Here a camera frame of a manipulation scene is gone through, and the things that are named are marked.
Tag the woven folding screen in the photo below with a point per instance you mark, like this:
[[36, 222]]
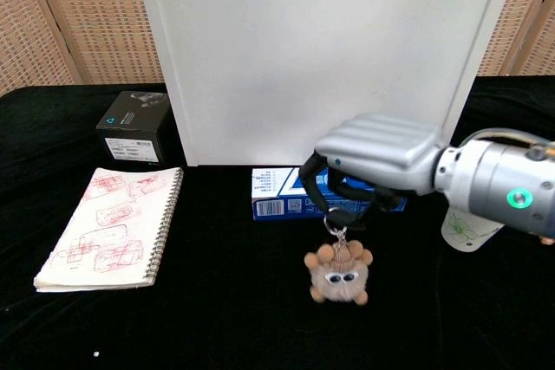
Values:
[[529, 10], [99, 19]]

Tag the black product box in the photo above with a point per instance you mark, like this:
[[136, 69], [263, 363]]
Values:
[[130, 127]]

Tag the spiral notebook with red drawings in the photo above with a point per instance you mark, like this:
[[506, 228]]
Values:
[[108, 231]]

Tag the blue toothpaste box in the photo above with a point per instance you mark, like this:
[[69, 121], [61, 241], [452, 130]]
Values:
[[273, 196]]

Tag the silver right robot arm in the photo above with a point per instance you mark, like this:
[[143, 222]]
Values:
[[494, 179]]

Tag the paper cup with green flower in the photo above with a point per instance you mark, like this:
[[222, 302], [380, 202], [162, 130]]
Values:
[[461, 235]]

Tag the large white board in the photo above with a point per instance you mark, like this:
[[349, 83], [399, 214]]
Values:
[[282, 49]]

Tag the black tablecloth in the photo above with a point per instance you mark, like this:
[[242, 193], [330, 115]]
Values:
[[217, 322]]

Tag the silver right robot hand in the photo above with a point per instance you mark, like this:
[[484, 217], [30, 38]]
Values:
[[381, 149]]

